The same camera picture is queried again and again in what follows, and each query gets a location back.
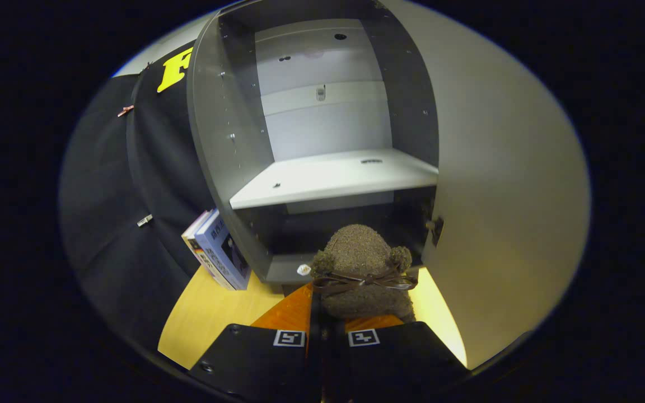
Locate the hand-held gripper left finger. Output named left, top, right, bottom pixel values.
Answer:
left=190, top=283, right=324, bottom=403

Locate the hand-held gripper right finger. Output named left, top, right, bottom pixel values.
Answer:
left=323, top=314, right=470, bottom=403

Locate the brown fuzzy shoe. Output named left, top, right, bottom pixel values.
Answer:
left=310, top=224, right=419, bottom=324

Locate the dark grey shoe cabinet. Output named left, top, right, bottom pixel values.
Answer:
left=187, top=0, right=441, bottom=287

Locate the beige shoe cabinet door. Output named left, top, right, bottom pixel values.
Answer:
left=381, top=0, right=591, bottom=370

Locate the blue paperback book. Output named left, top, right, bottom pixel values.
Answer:
left=195, top=215, right=252, bottom=291

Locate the white paperback book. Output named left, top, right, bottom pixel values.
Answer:
left=181, top=210, right=235, bottom=290

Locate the black backdrop cloth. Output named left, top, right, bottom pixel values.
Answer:
left=59, top=39, right=217, bottom=354

